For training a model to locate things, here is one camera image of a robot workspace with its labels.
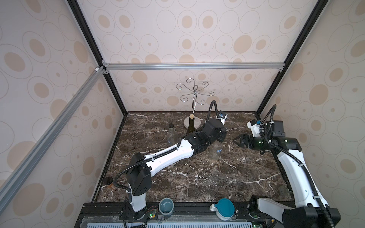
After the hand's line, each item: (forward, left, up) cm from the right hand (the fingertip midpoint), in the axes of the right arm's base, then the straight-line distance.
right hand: (245, 141), depth 75 cm
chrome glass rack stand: (+29, +27, +8) cm, 41 cm away
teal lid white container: (-30, +12, -14) cm, 35 cm away
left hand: (+3, +9, +8) cm, 13 cm away
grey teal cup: (-29, +41, -21) cm, 54 cm away
